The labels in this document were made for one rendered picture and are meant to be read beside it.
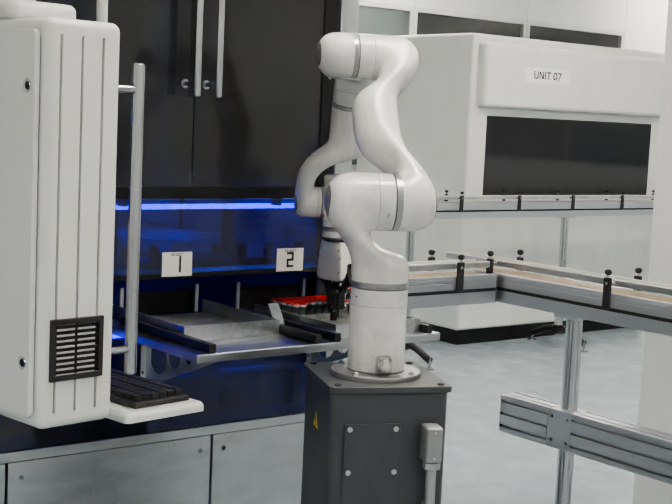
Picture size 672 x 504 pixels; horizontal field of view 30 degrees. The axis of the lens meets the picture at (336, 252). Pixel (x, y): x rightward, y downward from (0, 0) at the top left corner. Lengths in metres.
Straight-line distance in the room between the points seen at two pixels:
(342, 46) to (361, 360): 0.69
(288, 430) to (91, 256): 1.16
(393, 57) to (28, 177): 0.90
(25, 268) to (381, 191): 0.73
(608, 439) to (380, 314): 1.33
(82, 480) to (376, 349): 0.86
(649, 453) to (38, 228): 1.98
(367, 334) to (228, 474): 0.84
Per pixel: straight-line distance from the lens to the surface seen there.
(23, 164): 2.33
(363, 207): 2.55
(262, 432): 3.33
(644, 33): 11.57
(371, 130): 2.67
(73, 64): 2.33
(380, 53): 2.80
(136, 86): 2.43
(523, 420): 3.97
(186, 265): 3.11
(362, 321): 2.59
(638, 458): 3.69
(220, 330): 2.88
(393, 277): 2.58
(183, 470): 3.22
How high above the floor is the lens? 1.39
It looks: 6 degrees down
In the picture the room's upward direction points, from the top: 3 degrees clockwise
